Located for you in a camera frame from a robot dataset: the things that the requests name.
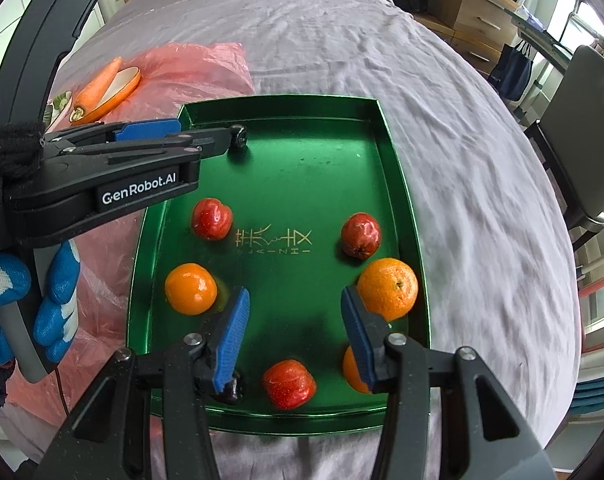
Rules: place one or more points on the grey chair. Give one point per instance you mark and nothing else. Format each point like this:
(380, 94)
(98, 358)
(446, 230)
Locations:
(589, 110)

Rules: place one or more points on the wooden drawer cabinet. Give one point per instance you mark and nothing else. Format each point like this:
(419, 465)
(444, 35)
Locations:
(477, 7)

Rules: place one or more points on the green metal tray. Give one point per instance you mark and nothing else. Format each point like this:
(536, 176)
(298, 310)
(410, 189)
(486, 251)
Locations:
(292, 185)

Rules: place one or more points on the dark blue bag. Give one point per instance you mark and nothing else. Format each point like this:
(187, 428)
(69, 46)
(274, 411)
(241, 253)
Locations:
(512, 72)

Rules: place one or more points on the grey bedsheet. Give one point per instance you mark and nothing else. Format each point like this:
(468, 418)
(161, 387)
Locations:
(332, 35)

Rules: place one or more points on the pink plastic sheet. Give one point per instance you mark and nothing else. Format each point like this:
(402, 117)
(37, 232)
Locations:
(192, 70)

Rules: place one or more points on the smooth orange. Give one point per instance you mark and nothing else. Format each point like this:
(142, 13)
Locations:
(190, 288)

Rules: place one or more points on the white oval plate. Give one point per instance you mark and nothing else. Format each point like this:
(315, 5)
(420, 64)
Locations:
(58, 112)

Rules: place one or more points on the person's left hand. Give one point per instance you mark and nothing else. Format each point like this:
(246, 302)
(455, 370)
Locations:
(62, 300)

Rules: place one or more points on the glass desk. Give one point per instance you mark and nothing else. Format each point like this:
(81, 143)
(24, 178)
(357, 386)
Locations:
(542, 25)

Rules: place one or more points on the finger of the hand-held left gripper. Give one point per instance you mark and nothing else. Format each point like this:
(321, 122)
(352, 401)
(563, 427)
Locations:
(207, 137)
(147, 130)

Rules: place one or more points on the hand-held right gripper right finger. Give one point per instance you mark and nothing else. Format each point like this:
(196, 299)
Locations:
(362, 340)

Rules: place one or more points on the rough-skinned orange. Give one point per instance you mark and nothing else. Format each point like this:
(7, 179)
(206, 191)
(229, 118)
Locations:
(388, 288)

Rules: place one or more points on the carrot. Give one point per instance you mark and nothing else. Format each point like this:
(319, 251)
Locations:
(98, 87)

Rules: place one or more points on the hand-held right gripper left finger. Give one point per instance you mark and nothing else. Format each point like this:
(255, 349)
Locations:
(232, 340)

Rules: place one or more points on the red apple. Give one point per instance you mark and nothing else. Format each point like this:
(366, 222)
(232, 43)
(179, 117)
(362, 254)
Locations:
(211, 218)
(361, 236)
(288, 384)

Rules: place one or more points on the orange oval dish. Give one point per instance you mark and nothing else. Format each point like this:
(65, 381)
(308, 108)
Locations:
(123, 87)

